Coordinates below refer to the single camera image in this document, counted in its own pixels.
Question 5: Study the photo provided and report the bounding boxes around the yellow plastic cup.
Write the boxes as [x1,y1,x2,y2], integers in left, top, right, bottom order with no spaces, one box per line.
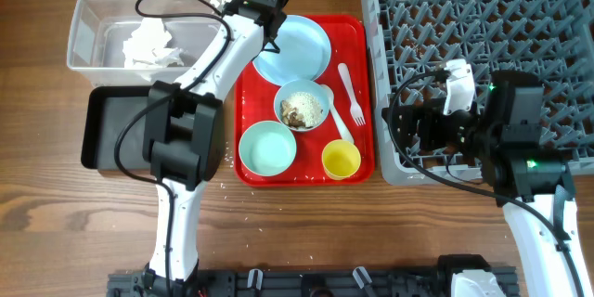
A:
[321,139,361,180]

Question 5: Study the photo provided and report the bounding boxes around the rice and food leftovers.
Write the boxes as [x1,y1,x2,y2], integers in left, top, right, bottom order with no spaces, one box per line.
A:
[280,92,324,130]

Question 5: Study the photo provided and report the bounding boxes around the light blue bowl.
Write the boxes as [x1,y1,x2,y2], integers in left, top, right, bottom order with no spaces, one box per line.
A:
[274,80,329,132]

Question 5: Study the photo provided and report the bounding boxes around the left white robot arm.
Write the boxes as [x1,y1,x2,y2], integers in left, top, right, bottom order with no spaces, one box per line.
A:
[137,0,289,296]

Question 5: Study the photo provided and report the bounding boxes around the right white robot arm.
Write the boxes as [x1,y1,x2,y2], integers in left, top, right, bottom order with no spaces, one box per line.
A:
[381,70,593,296]

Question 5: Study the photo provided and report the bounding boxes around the grey dishwasher rack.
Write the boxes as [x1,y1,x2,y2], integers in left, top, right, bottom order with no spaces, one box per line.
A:
[361,0,593,186]

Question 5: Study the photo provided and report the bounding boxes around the black food waste tray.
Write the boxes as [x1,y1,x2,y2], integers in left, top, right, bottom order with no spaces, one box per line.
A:
[81,86,149,171]

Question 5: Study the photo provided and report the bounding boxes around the clear plastic waste bin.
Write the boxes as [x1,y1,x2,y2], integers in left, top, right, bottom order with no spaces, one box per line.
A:
[66,0,220,86]

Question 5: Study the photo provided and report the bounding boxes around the white plastic fork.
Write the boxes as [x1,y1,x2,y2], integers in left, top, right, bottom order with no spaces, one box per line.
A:
[338,63,366,126]

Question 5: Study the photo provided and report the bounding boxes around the red serving tray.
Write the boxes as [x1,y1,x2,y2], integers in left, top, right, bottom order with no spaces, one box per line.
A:
[234,15,375,187]

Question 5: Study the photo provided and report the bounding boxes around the white plastic spoon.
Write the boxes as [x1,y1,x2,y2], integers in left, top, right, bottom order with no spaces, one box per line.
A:
[321,84,354,144]

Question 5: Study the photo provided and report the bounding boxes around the light blue plate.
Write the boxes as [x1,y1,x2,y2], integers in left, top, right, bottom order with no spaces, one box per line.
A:
[252,15,331,86]

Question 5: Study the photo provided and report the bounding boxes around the mint green bowl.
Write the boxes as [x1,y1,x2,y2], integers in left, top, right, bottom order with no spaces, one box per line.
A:
[239,121,297,177]

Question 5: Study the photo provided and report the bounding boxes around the crumpled white paper napkin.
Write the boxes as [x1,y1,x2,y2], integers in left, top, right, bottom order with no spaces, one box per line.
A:
[123,18,184,69]

